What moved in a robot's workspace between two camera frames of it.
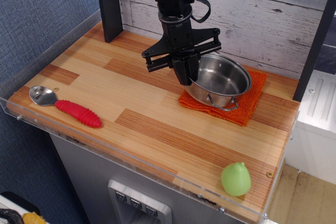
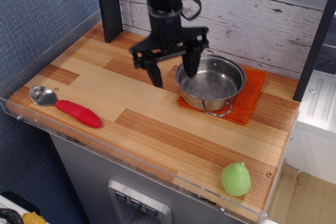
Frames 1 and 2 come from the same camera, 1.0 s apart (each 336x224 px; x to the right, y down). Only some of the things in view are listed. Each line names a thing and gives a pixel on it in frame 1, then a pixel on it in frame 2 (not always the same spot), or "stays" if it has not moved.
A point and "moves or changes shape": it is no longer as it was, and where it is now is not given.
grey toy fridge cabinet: (90, 171) stays
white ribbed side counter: (312, 147) stays
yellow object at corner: (33, 218) stays
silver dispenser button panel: (129, 205) stays
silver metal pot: (220, 79) moves or changes shape
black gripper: (179, 41) → (168, 39)
